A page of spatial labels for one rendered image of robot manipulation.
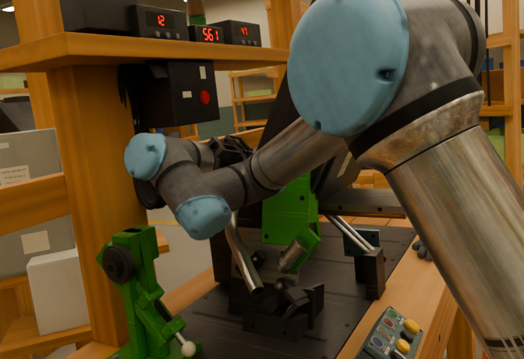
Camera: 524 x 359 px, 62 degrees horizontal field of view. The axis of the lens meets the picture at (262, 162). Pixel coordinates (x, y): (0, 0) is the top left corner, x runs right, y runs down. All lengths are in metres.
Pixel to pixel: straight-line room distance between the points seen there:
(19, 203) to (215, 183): 0.46
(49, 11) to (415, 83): 0.82
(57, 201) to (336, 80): 0.80
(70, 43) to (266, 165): 0.40
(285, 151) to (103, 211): 0.50
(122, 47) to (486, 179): 0.71
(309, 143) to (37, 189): 0.62
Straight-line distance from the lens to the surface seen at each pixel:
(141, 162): 0.69
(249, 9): 10.92
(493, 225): 0.35
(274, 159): 0.65
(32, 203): 1.01
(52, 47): 0.86
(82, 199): 1.01
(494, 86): 3.57
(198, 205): 0.65
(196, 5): 1.34
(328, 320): 1.02
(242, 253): 0.94
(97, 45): 0.86
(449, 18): 0.41
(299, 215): 0.95
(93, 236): 1.02
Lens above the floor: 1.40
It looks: 9 degrees down
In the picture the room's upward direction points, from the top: 6 degrees counter-clockwise
